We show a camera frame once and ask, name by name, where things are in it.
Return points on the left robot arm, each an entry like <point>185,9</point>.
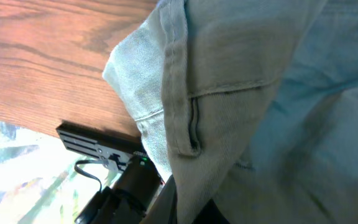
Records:
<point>129,198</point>

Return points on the khaki green shorts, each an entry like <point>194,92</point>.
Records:
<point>249,109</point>

